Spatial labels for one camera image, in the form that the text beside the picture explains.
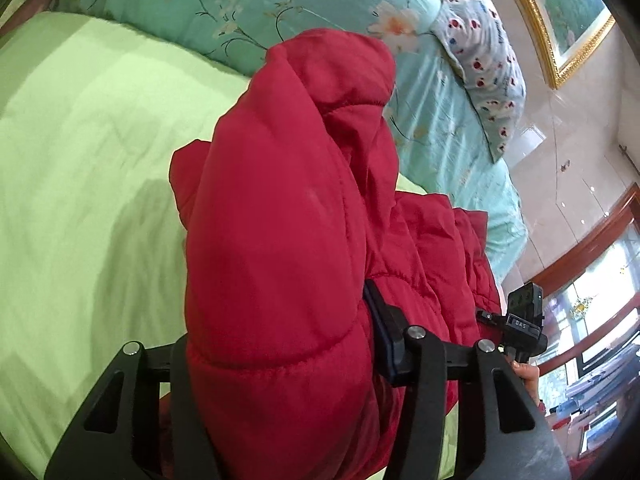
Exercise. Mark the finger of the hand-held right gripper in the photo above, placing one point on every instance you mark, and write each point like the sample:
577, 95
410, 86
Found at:
487, 317

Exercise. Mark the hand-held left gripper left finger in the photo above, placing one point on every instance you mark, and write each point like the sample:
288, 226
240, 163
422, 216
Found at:
180, 385

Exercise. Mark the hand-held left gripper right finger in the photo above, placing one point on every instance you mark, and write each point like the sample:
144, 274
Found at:
386, 345

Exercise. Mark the red quilted jacket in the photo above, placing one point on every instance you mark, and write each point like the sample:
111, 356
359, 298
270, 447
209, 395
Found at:
280, 235

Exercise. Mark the person's right hand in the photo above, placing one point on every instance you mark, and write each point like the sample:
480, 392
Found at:
527, 376

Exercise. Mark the wooden framed window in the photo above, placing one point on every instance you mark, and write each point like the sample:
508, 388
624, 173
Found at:
590, 280

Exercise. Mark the stack of books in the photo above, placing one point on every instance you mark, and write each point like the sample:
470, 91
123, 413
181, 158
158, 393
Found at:
600, 405

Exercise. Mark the light green blanket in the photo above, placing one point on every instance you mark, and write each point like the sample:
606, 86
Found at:
100, 160

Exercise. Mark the white printed pillow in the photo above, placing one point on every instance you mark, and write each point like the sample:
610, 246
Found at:
480, 60

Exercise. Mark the gold framed painting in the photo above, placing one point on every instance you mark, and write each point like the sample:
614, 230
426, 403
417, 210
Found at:
565, 15

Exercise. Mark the teal floral quilt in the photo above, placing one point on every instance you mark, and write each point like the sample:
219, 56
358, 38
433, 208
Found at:
300, 0

